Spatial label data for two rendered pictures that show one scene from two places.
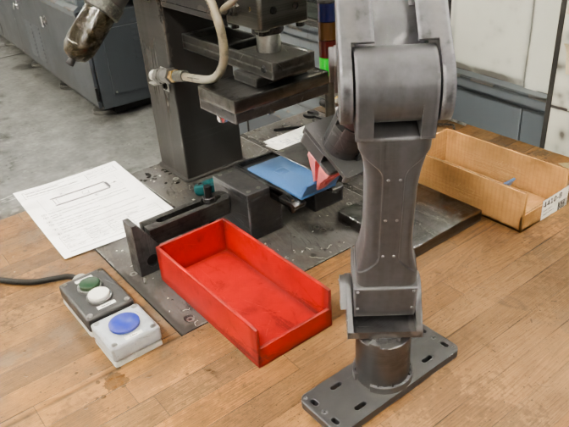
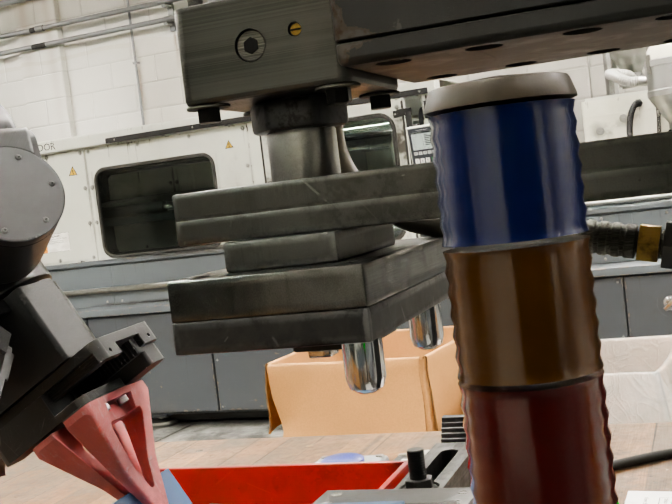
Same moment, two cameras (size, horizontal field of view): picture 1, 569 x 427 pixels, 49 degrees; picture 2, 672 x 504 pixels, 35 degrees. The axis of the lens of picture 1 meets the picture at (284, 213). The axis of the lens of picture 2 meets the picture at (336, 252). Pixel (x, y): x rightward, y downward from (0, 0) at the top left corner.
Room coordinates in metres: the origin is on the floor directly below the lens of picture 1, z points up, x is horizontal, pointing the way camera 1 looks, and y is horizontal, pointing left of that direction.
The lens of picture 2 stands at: (1.43, -0.30, 1.17)
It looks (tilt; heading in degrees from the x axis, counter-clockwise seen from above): 3 degrees down; 146
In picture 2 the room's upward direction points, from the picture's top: 7 degrees counter-clockwise
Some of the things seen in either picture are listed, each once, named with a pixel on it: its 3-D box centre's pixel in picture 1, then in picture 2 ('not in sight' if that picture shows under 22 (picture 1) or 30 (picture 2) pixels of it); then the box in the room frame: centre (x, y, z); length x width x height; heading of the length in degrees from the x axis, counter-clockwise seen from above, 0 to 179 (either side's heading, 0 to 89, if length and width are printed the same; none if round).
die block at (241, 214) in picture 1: (279, 190); not in sight; (0.96, 0.00, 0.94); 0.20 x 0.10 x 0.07; 126
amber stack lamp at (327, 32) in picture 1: (328, 29); (522, 307); (1.23, -0.11, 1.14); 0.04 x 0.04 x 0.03
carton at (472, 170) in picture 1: (481, 176); not in sight; (0.97, -0.35, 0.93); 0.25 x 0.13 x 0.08; 36
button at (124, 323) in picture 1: (124, 325); (343, 467); (0.64, 0.22, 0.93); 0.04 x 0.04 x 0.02
